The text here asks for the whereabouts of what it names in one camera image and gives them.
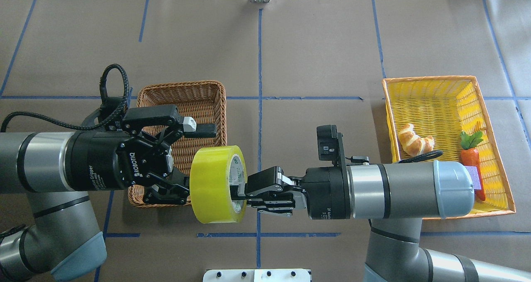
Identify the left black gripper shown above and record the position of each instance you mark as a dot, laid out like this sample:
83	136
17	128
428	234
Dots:
97	161

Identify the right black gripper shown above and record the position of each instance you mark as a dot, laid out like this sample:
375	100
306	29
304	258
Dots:
325	192

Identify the yellow clear tape roll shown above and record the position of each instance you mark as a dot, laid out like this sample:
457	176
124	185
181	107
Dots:
214	171

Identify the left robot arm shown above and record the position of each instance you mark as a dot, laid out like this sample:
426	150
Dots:
57	170

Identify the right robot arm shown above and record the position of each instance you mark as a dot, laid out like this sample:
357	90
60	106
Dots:
395	198

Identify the brown wicker basket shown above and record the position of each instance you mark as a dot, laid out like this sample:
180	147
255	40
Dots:
203	100

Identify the yellow woven plastic basket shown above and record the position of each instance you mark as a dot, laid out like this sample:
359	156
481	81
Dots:
443	107

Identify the toy croissant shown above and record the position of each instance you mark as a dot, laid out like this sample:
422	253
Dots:
412	143

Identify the purple foam cube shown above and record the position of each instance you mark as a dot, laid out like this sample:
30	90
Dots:
474	173

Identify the toy carrot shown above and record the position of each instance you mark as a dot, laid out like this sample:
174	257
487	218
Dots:
470	157

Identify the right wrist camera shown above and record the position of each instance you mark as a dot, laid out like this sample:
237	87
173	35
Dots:
330	145

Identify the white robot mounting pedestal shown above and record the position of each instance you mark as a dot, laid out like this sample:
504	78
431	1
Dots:
258	275

